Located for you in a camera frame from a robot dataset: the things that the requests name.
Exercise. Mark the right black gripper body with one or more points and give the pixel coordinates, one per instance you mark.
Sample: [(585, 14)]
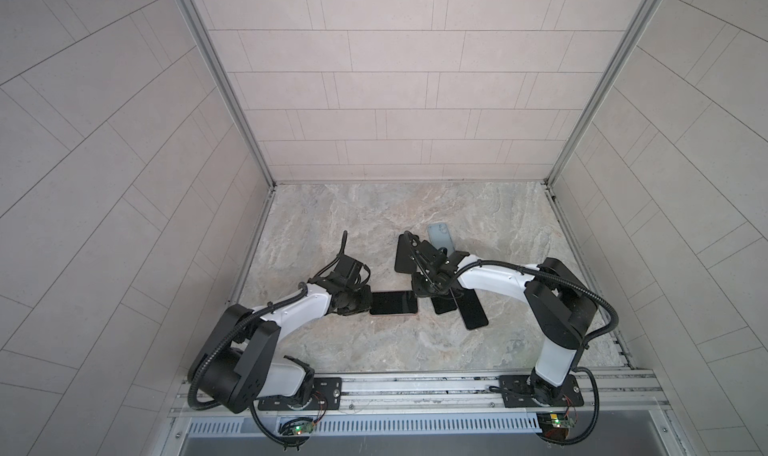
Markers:
[(424, 285)]

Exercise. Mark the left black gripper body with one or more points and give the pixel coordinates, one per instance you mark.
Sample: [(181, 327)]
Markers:
[(355, 301)]

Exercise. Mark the purple phone black screen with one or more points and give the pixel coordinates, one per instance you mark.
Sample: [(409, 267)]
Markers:
[(394, 301)]

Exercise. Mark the black phone case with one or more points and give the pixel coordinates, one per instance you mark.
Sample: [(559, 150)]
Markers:
[(404, 262)]

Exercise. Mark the pink phone case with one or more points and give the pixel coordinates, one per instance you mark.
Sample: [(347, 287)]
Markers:
[(397, 314)]

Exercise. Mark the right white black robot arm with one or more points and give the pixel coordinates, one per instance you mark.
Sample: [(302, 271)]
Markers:
[(563, 308)]

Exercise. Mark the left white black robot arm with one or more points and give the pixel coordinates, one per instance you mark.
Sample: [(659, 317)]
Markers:
[(238, 365)]

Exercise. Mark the light blue phone case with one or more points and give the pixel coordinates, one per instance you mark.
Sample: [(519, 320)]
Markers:
[(440, 237)]

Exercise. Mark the left green circuit board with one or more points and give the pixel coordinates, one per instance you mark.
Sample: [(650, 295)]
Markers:
[(298, 427)]

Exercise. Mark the green circuit board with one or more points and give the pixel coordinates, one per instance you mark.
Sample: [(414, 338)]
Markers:
[(298, 427), (556, 426)]

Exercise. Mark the right green circuit board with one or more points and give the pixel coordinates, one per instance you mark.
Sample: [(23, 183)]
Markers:
[(556, 426)]

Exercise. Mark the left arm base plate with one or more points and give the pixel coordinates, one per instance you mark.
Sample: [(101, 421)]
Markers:
[(325, 395)]

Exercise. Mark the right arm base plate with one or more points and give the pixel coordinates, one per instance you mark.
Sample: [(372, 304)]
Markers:
[(517, 392)]

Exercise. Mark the aluminium mounting rail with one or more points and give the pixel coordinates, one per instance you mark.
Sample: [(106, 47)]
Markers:
[(616, 388)]

